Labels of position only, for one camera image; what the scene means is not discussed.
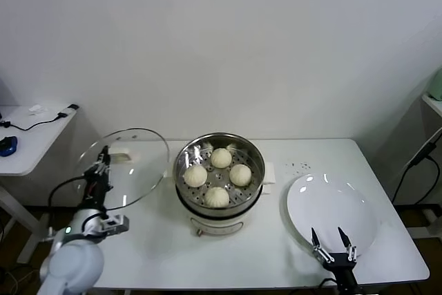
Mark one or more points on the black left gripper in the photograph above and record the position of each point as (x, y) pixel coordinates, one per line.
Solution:
(98, 188)

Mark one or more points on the white steamed baozi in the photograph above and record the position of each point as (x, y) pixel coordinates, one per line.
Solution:
(220, 157)
(195, 175)
(240, 174)
(216, 197)

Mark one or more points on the pale green appliance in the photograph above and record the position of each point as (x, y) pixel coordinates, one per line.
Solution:
(436, 84)

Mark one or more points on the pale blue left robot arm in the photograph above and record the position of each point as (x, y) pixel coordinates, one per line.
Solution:
(74, 264)

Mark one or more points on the crumpled white tissue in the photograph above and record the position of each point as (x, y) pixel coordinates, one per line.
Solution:
(35, 110)

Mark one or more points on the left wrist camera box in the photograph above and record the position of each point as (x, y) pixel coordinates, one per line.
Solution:
(115, 225)

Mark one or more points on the white electric cooker base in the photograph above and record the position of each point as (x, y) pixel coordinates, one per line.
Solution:
(214, 227)

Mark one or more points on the perforated steel steamer basket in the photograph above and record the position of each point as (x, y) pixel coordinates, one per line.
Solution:
(248, 157)

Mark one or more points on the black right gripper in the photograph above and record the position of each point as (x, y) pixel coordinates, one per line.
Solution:
(343, 267)

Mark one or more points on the white side desk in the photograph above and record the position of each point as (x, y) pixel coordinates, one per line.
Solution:
(433, 104)

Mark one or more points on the blue computer mouse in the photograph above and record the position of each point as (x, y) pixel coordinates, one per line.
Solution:
(7, 146)

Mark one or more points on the large white plate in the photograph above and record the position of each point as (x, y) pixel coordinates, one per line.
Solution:
(328, 205)

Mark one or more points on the white side table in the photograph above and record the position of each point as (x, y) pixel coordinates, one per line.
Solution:
(34, 143)

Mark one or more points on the round glass pot lid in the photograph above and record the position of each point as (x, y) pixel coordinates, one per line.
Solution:
(145, 170)

